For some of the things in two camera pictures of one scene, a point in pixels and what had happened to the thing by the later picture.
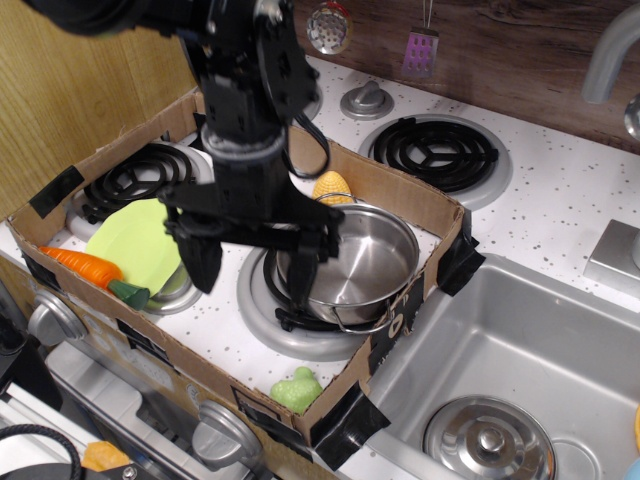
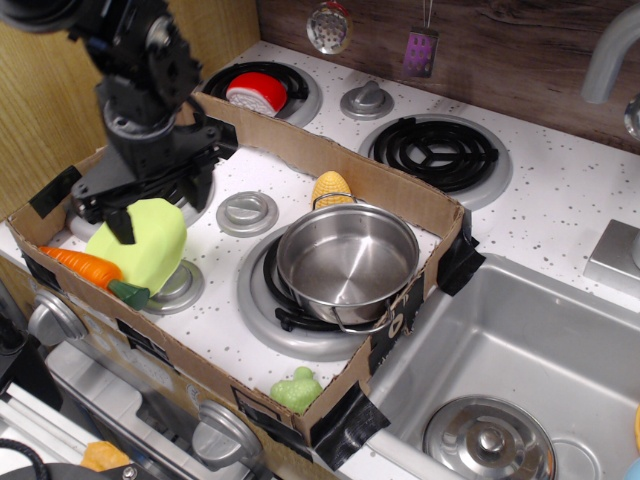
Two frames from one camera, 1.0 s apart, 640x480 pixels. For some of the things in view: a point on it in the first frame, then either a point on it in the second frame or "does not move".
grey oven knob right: (223, 435) does not move
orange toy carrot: (102, 275) does not move
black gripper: (254, 201) to (137, 168)
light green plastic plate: (137, 239) does not move
